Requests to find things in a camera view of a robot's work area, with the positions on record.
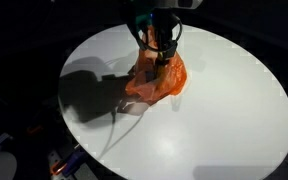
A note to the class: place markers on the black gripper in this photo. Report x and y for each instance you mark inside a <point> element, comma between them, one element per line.
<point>163,22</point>

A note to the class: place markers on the orange plastic bag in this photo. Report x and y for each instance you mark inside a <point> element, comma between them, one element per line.
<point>169,81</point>

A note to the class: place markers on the orange blue clamp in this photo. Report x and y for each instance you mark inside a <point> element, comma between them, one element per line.
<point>68,165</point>

